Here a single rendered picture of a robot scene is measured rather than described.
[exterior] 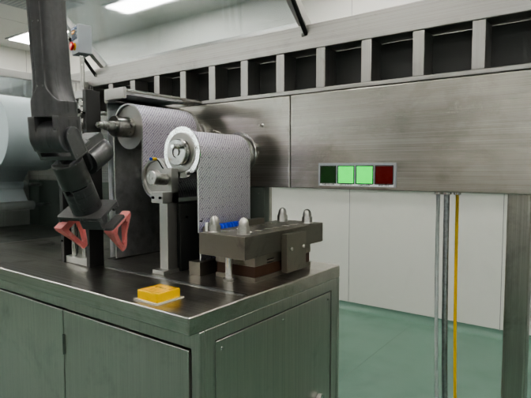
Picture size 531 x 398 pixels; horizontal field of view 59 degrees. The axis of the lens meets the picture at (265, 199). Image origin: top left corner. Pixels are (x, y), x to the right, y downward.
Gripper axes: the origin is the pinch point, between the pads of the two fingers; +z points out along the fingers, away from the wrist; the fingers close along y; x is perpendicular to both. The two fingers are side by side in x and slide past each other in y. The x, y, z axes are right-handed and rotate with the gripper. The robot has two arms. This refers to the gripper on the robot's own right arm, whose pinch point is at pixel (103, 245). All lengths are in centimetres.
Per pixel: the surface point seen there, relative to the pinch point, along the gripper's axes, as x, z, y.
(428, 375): -125, 191, -66
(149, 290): -4.1, 16.4, -3.3
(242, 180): -57, 18, -8
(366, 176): -58, 18, -46
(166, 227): -32.3, 19.6, 7.9
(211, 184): -44.2, 12.4, -3.2
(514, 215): -57, 29, -85
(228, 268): -24.7, 26.9, -12.9
